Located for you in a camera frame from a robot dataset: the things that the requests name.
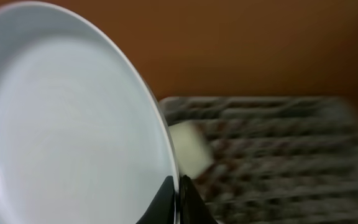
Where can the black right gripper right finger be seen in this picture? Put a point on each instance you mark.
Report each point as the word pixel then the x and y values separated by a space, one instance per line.
pixel 192 207

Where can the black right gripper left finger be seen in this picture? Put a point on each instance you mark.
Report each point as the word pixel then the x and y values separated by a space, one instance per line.
pixel 162 208

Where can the green bowl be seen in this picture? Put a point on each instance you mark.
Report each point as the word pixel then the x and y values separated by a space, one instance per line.
pixel 191 149

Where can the light blue plate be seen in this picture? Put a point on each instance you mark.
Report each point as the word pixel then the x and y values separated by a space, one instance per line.
pixel 82 139

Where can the grey dishwasher rack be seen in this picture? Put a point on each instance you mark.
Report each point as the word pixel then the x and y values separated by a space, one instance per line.
pixel 276 159

